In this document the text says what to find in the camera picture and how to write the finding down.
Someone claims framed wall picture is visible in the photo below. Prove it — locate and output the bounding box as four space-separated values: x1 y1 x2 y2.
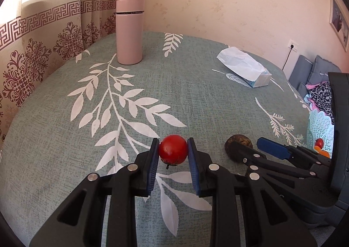
330 0 348 52

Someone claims tissue pack with white tissue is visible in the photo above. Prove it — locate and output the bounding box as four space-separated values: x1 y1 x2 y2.
217 46 272 88

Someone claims black power cable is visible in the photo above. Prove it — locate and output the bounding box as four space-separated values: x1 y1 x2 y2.
281 45 294 71

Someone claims grey blue cushion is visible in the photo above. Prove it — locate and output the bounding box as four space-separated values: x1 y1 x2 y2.
289 55 341 98

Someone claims orange mandarin in basket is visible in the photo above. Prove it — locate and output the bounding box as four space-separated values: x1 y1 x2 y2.
313 146 331 159

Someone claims beige patterned curtain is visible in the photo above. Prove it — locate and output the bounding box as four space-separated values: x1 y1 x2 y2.
1 0 117 139

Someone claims red tomato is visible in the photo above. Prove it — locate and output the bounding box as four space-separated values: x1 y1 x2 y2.
158 135 188 166
315 138 324 149

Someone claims teal leaf-pattern tablecloth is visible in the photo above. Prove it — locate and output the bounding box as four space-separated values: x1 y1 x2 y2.
1 32 311 245

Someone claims light blue lattice fruit basket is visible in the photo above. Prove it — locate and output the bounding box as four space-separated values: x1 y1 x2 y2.
306 110 334 157

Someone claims dark brown fruit front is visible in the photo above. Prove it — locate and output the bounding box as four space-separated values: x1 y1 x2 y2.
224 134 253 163

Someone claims black white leopard cloth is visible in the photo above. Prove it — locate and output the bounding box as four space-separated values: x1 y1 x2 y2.
308 81 335 124

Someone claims pink thermos bottle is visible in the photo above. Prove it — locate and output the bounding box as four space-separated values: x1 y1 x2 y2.
115 0 145 65

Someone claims white wall socket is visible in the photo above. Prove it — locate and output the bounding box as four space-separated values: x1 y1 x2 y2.
287 39 298 52

